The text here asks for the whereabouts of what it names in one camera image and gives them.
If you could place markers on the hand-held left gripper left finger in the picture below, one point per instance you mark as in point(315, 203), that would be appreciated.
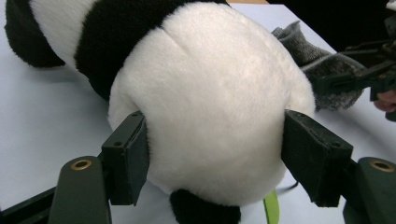
point(127, 155)

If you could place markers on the light blue table mat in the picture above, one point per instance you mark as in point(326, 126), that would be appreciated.
point(46, 109)

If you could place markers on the panda plush toy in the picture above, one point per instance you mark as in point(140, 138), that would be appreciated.
point(211, 99)

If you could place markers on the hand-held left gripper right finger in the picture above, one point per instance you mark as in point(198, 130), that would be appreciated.
point(317, 155)

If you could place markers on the grey fluffy cloth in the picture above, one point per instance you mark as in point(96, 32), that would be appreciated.
point(311, 53)

